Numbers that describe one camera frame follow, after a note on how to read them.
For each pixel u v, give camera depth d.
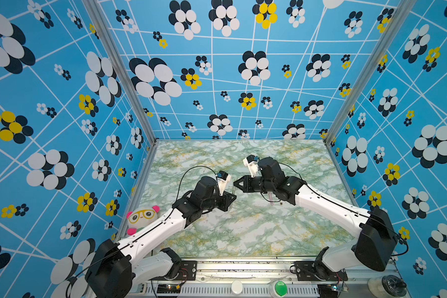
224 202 0.68
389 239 0.43
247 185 0.67
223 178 0.69
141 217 0.80
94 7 0.68
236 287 0.64
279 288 0.62
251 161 0.71
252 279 0.72
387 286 0.62
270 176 0.61
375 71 0.85
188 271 0.73
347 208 0.46
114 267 0.40
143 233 0.46
